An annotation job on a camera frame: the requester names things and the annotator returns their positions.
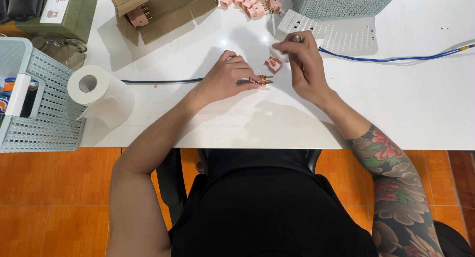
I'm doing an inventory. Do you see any person's left hand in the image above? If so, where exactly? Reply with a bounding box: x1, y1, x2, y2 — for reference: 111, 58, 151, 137
194, 50, 261, 106

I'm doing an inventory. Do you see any person's right hand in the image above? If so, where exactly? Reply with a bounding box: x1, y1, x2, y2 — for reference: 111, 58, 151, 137
272, 34, 335, 106

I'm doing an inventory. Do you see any screwdriver with clear handle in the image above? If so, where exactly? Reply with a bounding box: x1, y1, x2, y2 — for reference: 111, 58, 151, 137
272, 34, 305, 62

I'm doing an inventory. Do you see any pink plug cover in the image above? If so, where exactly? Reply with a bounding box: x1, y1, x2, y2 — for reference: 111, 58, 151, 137
265, 55, 284, 73

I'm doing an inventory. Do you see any grey perforated plastic basket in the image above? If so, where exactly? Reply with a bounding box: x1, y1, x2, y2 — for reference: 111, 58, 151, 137
290, 0, 404, 21

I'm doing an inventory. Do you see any pile of pink plugs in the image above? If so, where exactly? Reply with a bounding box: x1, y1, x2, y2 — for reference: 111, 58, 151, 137
220, 0, 283, 19

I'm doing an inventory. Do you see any open cardboard box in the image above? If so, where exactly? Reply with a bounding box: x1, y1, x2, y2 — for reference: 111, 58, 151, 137
106, 0, 219, 47

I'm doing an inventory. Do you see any single pink plug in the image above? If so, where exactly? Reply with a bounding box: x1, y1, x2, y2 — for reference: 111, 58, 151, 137
127, 4, 153, 29

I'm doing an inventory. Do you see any person's black clothing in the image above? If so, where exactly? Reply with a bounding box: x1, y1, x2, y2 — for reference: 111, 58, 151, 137
168, 149, 380, 257

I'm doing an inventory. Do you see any white toilet paper roll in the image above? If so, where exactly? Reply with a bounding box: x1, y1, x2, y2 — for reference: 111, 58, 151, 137
67, 65, 135, 129

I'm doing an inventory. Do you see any olive green box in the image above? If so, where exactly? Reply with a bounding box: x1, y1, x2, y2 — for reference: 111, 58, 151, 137
15, 0, 100, 44

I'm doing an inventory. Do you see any clear glass jug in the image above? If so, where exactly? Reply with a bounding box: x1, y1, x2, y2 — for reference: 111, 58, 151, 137
30, 32, 88, 71

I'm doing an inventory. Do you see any black round seat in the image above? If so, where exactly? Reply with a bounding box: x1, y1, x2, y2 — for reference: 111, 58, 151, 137
433, 220, 474, 257

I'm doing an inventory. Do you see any black bag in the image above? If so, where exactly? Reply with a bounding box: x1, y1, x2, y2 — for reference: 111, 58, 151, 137
0, 0, 48, 24

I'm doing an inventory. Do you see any orange and blue bottle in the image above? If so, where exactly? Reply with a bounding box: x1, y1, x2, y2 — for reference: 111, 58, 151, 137
0, 78, 17, 120

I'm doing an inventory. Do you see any bright blue cable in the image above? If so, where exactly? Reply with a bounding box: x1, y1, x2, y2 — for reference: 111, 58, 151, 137
318, 43, 475, 63

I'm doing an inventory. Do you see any dark blue cable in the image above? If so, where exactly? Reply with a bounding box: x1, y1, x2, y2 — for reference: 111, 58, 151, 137
121, 77, 204, 84

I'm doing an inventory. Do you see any grey basket with white handle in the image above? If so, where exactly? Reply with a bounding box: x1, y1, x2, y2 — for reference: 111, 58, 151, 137
0, 37, 87, 153

